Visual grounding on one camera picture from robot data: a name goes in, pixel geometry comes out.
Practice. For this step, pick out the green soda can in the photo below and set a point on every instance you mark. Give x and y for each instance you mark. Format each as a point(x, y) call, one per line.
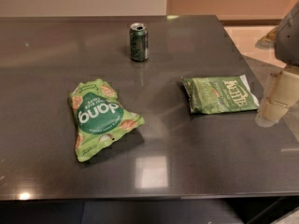
point(139, 47)

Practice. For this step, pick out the green kettle chips bag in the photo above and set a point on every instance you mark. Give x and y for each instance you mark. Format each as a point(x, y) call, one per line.
point(216, 95)

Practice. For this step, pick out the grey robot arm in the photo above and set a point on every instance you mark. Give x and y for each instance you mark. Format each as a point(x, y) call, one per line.
point(287, 38)

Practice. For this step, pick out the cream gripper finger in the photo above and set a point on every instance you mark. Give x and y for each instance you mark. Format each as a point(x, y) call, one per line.
point(279, 95)

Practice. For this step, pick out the green dang chips bag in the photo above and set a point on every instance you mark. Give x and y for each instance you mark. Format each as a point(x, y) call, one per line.
point(100, 118)

